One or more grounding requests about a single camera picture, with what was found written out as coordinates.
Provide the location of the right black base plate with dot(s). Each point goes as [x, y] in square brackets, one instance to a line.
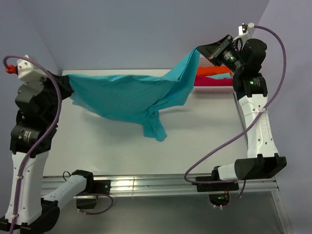
[217, 187]

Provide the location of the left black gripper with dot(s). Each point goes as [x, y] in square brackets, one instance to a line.
[65, 83]

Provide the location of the aluminium rail frame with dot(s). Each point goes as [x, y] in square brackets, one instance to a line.
[135, 166]

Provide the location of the orange rolled t shirt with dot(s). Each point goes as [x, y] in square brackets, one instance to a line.
[213, 70]

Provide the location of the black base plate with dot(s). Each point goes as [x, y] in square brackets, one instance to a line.
[217, 187]
[101, 187]

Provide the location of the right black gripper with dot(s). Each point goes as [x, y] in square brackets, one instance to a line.
[209, 50]

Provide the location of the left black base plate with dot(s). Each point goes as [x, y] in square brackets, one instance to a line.
[101, 187]

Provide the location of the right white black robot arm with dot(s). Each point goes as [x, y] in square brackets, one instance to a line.
[263, 160]

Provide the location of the white plastic basket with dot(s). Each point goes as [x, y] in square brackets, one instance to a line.
[203, 62]

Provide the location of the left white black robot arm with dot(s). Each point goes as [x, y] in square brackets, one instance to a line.
[30, 212]

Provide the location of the light teal rolled t shirt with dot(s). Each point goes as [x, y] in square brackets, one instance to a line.
[221, 76]

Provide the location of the pink rolled t shirt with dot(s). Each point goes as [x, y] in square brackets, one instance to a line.
[213, 82]

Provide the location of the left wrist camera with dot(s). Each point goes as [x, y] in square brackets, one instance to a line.
[26, 71]

